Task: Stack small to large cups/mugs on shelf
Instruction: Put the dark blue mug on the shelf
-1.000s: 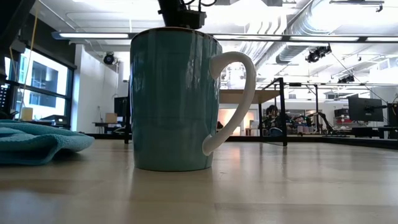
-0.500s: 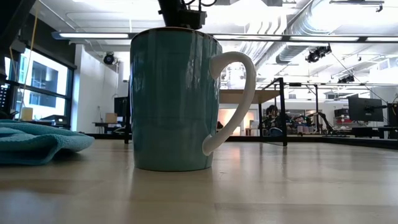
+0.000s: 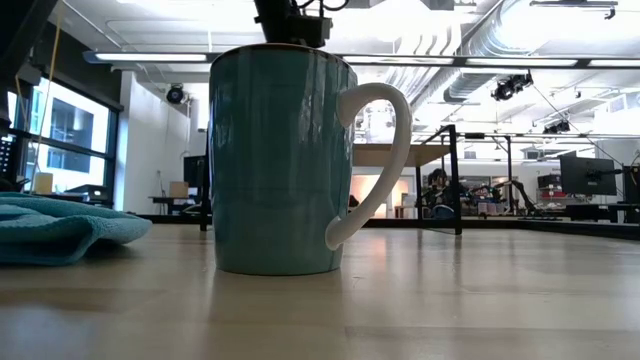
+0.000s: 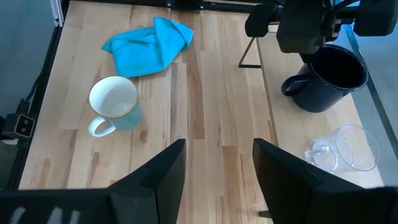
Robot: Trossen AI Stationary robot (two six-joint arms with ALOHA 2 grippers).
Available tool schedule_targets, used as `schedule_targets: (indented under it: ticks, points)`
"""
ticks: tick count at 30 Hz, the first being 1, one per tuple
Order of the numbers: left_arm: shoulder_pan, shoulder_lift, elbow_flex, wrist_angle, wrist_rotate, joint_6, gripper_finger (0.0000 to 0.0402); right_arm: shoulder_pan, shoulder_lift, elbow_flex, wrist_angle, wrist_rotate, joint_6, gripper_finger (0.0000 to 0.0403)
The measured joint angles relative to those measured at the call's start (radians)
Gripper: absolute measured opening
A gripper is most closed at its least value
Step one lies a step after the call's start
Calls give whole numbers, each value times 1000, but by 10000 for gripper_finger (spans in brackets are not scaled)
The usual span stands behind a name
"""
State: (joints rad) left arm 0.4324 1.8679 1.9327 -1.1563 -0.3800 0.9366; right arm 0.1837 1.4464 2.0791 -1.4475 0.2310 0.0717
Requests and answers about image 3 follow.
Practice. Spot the background black robot arm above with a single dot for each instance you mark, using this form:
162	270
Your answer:
517	192

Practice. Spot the black monitor on arm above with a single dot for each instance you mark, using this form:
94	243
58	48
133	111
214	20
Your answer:
632	184

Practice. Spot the black ceiling spotlight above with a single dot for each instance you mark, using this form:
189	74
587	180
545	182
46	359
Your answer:
557	127
175	94
510	87

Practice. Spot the cardboard box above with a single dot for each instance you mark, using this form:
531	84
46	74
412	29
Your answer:
178	189

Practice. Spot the person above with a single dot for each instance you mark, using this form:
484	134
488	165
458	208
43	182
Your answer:
439	187

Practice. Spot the background dark table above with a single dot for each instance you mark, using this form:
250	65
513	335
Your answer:
170	201

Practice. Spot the long ceiling light bar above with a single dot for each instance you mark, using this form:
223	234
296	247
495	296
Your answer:
525	62

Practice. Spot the pale yellow container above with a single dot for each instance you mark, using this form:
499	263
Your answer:
43	183

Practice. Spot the teal microfibre cloth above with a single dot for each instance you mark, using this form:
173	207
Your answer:
60	230

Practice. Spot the black perforated panel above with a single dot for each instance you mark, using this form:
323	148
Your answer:
6	160

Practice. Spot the large black computer monitor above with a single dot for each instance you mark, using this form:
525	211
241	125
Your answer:
587	175

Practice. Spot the silver ventilation duct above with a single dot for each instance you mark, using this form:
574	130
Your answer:
475	85

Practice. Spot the black aluminium table frame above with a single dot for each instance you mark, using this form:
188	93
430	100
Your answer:
575	227

